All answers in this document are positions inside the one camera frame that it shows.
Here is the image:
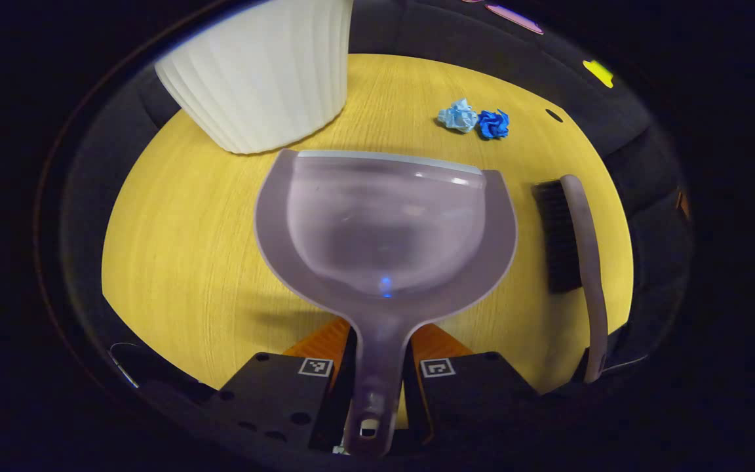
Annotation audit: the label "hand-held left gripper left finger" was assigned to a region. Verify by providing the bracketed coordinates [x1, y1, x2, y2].
[209, 317, 358, 454]

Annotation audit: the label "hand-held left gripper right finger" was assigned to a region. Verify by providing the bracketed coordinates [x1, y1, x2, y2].
[402, 323, 543, 450]

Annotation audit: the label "small mauve broom black bristles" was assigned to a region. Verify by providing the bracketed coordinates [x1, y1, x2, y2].
[532, 174, 610, 385]

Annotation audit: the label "mauve plastic dustpan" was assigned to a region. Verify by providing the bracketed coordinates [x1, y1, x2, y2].
[254, 149, 519, 458]

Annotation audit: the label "dark blue paper ball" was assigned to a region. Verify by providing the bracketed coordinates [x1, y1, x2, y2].
[478, 109, 510, 140]

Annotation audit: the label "light blue paper ball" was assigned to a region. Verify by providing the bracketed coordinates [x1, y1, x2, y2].
[436, 98, 479, 134]

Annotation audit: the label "white ribbed garbage bin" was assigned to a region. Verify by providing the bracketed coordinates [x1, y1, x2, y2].
[154, 0, 355, 155]

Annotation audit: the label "yellow wooden desktop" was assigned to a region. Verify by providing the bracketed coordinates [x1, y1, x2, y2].
[100, 53, 635, 430]

